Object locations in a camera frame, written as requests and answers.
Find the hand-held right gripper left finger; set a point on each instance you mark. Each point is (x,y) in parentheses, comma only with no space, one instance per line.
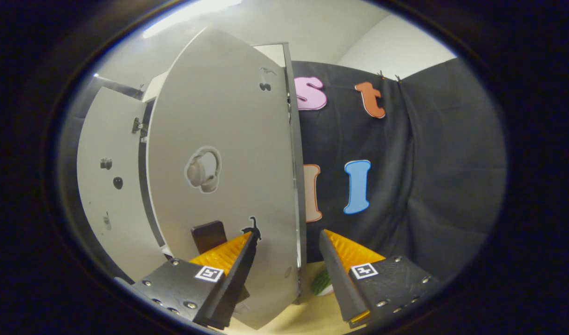
(240,274)

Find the black backdrop cloth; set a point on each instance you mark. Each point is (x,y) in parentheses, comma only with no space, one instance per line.
(443,163)

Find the green striped toy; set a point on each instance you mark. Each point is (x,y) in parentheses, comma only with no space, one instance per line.
(321,281)

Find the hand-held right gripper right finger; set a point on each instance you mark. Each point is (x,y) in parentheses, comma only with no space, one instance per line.
(338,279)

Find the grey door with headphone sticker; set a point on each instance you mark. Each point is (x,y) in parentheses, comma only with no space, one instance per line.
(238,139)

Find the grey door with camera sticker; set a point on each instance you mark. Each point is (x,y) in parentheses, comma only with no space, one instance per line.
(112,209)

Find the metal door hinge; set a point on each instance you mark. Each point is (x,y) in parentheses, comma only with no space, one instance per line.
(136,125)

